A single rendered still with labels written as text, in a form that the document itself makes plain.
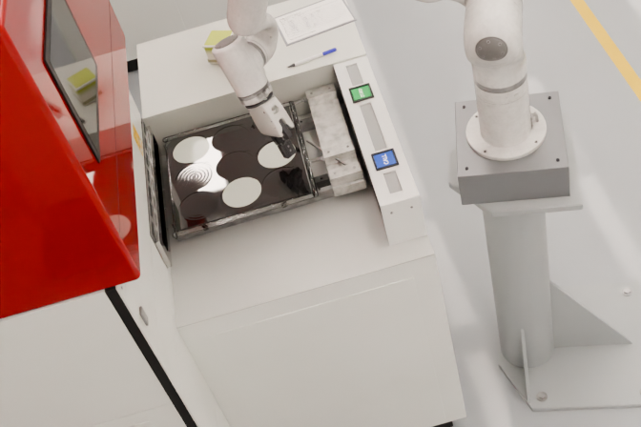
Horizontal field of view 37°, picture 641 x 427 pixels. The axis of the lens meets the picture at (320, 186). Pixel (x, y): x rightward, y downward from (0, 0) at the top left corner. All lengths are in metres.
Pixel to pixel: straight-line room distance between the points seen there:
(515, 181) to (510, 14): 0.45
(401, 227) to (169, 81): 0.84
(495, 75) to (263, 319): 0.78
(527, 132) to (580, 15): 1.95
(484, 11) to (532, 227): 0.70
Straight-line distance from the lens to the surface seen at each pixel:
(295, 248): 2.31
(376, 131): 2.33
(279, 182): 2.36
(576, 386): 2.94
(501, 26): 1.97
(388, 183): 2.20
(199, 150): 2.52
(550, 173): 2.25
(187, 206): 2.39
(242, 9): 2.10
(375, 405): 2.65
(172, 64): 2.74
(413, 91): 3.90
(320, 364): 2.45
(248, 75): 2.24
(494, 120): 2.21
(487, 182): 2.25
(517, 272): 2.59
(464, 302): 3.15
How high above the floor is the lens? 2.52
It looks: 44 degrees down
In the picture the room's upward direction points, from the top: 17 degrees counter-clockwise
